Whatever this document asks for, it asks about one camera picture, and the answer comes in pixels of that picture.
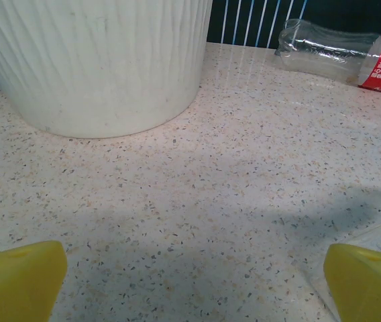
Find white ribbed plastic bin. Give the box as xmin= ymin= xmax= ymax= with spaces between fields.
xmin=0 ymin=0 xmax=213 ymax=139

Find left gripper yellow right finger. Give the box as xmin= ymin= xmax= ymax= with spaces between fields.
xmin=323 ymin=243 xmax=381 ymax=322

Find clear ribbed bottle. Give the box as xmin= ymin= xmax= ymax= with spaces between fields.
xmin=306 ymin=207 xmax=381 ymax=322

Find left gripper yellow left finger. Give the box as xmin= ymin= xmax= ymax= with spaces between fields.
xmin=0 ymin=239 xmax=69 ymax=322

